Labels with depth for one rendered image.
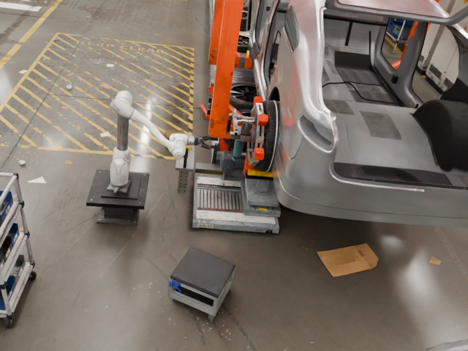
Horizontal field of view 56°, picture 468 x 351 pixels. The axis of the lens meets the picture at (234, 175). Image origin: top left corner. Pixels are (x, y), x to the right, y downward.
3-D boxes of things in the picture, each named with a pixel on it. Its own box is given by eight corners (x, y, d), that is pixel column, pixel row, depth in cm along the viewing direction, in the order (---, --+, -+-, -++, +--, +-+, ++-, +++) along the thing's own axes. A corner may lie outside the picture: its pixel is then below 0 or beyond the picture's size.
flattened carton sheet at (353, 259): (382, 267, 413) (383, 264, 411) (332, 278, 393) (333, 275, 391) (364, 244, 435) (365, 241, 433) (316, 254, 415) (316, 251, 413)
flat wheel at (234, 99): (212, 99, 581) (214, 83, 568) (256, 96, 610) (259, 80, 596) (234, 125, 536) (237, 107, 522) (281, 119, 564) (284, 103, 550)
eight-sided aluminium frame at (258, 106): (256, 176, 402) (267, 124, 370) (248, 175, 401) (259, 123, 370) (251, 144, 446) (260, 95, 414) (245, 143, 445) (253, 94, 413)
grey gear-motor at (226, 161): (257, 187, 472) (262, 160, 452) (218, 184, 467) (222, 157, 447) (255, 177, 487) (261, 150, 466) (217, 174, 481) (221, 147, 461)
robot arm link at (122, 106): (134, 111, 361) (135, 103, 372) (113, 99, 353) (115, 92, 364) (126, 122, 366) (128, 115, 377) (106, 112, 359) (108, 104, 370)
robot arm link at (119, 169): (108, 185, 395) (108, 165, 382) (111, 173, 409) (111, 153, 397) (127, 186, 397) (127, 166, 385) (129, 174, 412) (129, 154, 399)
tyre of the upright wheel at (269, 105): (274, 164, 451) (287, 181, 387) (251, 161, 448) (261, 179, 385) (283, 99, 435) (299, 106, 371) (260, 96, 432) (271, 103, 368)
